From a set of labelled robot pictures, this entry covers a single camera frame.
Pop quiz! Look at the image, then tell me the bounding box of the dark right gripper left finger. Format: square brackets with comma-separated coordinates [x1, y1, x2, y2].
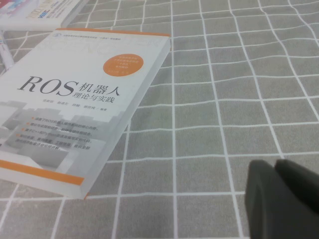
[244, 159, 319, 239]

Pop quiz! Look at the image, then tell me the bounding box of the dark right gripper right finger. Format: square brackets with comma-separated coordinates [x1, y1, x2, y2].
[274, 158, 319, 214]

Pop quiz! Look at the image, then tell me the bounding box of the grey white-checked tablecloth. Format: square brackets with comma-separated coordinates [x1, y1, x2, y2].
[0, 0, 319, 239]

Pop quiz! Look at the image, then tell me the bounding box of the white orange ROS textbook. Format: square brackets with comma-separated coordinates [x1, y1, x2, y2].
[0, 27, 172, 200]

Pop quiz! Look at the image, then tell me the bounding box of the white book colourful print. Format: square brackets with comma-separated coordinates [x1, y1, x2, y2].
[0, 0, 88, 32]

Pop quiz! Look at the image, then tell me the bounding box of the white marker red label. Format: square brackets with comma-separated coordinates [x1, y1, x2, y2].
[0, 30, 13, 71]

